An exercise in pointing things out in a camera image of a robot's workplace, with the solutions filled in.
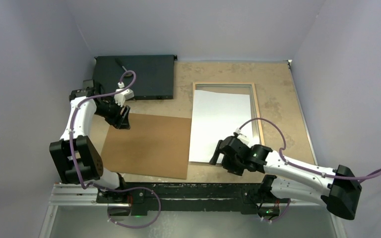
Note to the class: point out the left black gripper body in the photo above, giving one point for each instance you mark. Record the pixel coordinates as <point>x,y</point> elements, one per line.
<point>111,112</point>

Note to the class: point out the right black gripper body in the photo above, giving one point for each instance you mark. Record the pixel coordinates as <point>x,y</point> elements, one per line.
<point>233,165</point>

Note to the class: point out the blue wooden picture frame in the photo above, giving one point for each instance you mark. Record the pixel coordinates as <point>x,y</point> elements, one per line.
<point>251,85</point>

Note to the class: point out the hot air balloon photo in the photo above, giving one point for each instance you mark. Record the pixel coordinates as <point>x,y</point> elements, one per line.
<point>215,116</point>

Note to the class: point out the brown cardboard backing board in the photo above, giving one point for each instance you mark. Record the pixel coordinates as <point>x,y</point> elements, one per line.
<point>153,146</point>

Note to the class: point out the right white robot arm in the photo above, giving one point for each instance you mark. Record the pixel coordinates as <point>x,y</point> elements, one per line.
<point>286,178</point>

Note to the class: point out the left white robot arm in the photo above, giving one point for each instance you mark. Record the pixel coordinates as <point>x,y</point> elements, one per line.
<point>76,159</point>

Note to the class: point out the small black hammer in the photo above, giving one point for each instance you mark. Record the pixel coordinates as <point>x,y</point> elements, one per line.
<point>120,64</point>

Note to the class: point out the dark flat box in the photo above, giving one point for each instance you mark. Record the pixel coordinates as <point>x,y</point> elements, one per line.
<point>154,75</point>

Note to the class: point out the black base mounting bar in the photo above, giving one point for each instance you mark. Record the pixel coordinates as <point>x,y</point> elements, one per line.
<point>245,198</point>

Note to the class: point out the aluminium rail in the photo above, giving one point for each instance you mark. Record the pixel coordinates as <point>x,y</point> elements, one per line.
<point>64,193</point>

